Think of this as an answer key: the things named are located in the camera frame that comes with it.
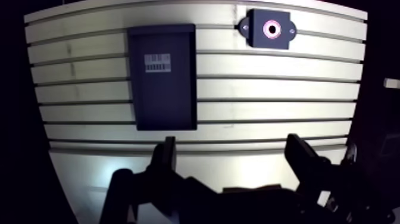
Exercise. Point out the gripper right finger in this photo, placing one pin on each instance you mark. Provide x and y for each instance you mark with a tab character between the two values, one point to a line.
315	175

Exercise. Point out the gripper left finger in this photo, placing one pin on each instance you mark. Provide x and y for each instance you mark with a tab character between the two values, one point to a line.
162	187

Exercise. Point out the steel bearing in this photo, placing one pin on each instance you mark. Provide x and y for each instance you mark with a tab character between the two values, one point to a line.
265	29

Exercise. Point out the dark blue-grey housing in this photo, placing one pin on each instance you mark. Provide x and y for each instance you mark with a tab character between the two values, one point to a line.
268	39

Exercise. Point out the dark blue-grey tray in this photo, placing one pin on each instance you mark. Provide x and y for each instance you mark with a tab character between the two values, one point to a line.
164	94

